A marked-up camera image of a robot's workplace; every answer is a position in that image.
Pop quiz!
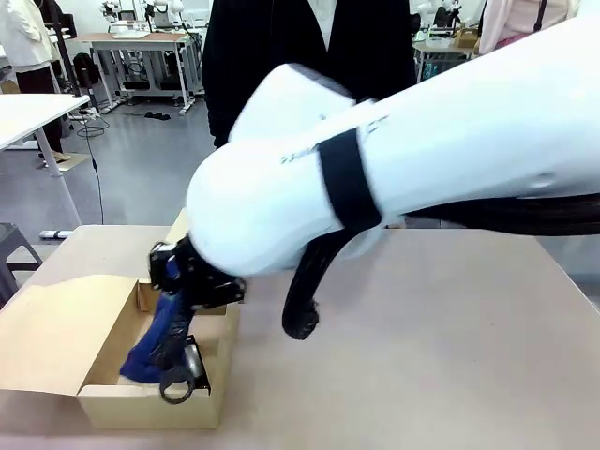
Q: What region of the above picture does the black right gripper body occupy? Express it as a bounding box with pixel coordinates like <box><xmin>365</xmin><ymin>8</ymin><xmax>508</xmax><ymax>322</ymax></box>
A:
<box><xmin>173</xmin><ymin>235</ymin><xmax>224</xmax><ymax>310</ymax></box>

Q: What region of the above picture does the navy blue pencil case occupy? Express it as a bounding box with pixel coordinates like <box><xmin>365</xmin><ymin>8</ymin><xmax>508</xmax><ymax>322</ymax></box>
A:
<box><xmin>118</xmin><ymin>255</ymin><xmax>199</xmax><ymax>405</ymax></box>

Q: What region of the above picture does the cardboard box holding marker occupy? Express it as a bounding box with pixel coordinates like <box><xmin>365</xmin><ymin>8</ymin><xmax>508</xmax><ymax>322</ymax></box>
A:
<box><xmin>26</xmin><ymin>209</ymin><xmax>230</xmax><ymax>317</ymax></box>

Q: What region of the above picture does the larger open cardboard box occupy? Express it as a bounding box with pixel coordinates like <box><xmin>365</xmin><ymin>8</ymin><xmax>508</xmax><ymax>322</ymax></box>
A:
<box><xmin>0</xmin><ymin>273</ymin><xmax>241</xmax><ymax>431</ymax></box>

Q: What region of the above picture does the grey plastic stool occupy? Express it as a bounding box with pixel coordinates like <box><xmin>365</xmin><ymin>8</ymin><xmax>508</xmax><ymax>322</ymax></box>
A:
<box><xmin>0</xmin><ymin>221</ymin><xmax>44</xmax><ymax>308</ymax></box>

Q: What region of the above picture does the white table with round legs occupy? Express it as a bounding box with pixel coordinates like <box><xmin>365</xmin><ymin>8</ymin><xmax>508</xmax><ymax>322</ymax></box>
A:
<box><xmin>0</xmin><ymin>93</ymin><xmax>91</xmax><ymax>227</ymax></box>

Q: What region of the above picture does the black backpack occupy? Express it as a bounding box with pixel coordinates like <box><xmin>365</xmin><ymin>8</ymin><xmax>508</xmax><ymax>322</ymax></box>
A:
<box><xmin>72</xmin><ymin>52</ymin><xmax>101</xmax><ymax>87</ymax></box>

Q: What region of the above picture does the grey workbench with wooden top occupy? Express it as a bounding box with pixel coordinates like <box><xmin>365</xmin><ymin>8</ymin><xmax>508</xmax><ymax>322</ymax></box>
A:
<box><xmin>77</xmin><ymin>30</ymin><xmax>205</xmax><ymax>117</ymax></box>

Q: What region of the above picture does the black tripod pole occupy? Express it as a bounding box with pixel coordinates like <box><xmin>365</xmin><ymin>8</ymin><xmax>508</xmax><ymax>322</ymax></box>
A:
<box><xmin>50</xmin><ymin>0</ymin><xmax>100</xmax><ymax>114</ymax></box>

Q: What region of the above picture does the person black sweater torso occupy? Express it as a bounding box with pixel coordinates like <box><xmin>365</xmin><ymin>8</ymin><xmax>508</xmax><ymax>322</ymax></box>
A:
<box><xmin>202</xmin><ymin>0</ymin><xmax>419</xmax><ymax>150</ymax></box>

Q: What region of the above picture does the bystander in white jacket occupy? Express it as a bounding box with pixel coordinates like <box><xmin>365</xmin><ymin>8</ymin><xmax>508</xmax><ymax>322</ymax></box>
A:
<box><xmin>0</xmin><ymin>0</ymin><xmax>71</xmax><ymax>164</ymax></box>

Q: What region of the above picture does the grey bench with equipment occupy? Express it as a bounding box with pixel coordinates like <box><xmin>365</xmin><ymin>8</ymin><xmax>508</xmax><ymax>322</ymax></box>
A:
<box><xmin>411</xmin><ymin>0</ymin><xmax>485</xmax><ymax>82</ymax></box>

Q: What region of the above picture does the bystander in pink clothes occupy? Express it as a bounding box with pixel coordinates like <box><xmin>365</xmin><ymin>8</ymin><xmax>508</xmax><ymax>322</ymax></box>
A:
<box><xmin>476</xmin><ymin>0</ymin><xmax>583</xmax><ymax>55</ymax></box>

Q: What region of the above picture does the black cable bundle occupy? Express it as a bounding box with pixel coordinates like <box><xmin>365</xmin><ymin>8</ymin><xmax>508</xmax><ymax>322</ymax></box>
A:
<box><xmin>280</xmin><ymin>195</ymin><xmax>600</xmax><ymax>342</ymax></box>

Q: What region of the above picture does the black floor cable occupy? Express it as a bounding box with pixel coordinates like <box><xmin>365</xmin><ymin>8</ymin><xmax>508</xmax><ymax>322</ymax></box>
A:
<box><xmin>74</xmin><ymin>108</ymin><xmax>110</xmax><ymax>225</ymax></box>

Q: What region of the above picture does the black velcro strap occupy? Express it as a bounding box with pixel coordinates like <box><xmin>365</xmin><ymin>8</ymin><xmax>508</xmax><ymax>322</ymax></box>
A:
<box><xmin>318</xmin><ymin>127</ymin><xmax>383</xmax><ymax>234</ymax></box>

